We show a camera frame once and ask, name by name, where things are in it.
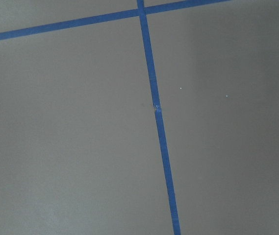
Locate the long blue tape strip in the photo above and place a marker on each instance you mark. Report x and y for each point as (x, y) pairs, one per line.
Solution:
(159, 117)

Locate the crossing blue tape strip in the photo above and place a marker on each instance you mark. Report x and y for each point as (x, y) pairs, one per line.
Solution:
(125, 14)

